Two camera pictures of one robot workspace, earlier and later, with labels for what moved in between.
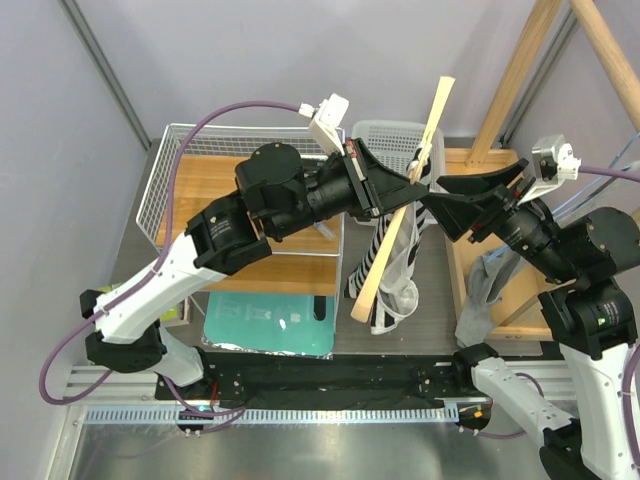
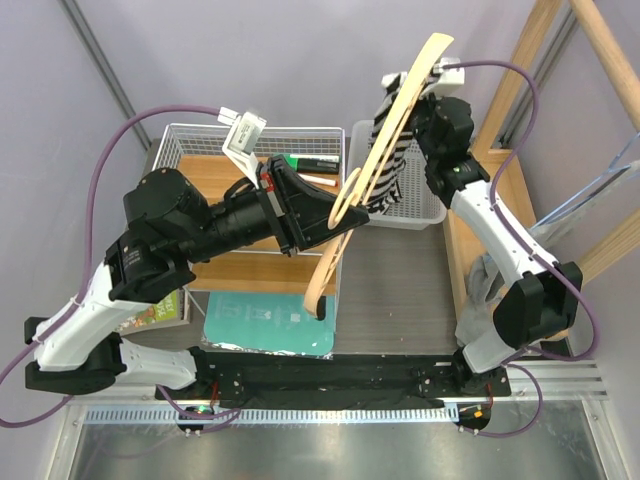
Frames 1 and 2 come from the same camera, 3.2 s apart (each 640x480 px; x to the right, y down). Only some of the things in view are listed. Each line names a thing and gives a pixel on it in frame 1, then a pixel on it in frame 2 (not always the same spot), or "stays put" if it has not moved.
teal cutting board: [269, 322] stays put
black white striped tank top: [398, 294] -> [388, 189]
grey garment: [488, 275] stays put
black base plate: [253, 380] stays put
